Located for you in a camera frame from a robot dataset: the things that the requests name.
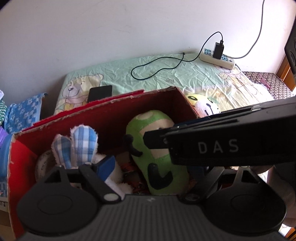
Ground black charger adapter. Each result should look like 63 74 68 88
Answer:
213 40 225 59

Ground white tape roll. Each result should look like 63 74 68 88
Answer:
35 149 58 183

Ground white power strip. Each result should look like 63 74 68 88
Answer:
200 47 235 70

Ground purple cloth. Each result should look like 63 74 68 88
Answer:
0 127 10 142

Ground black smartphone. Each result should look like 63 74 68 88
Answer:
87 85 113 103

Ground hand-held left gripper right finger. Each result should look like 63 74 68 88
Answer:
183 166 263 204

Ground yellow tiger plush toy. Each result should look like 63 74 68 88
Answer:
184 94 221 117

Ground red cardboard box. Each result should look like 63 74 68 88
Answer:
7 86 201 239

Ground small rabbit plush plaid ears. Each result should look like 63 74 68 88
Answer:
51 124 133 194

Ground black charging cable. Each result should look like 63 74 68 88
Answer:
131 32 224 81

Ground cartoon bear bed sheet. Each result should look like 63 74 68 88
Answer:
54 54 274 116

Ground blue floral cloth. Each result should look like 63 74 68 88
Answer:
4 93 48 135

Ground green cartoon plush toy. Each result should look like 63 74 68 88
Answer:
124 110 191 196

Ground grey wall cord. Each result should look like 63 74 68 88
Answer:
222 0 265 59

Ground wooden furniture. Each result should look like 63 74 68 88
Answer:
275 54 296 92

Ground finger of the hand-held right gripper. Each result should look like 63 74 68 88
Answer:
171 105 258 131
143 126 176 150

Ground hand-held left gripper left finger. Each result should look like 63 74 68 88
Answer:
44 155 123 204

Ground pile of folded clothes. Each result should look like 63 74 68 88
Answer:
0 90 7 127

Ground brown floral covered table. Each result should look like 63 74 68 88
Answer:
242 71 296 101

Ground person's right forearm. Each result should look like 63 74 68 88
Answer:
265 163 296 229

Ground black device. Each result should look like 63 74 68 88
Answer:
284 28 296 77

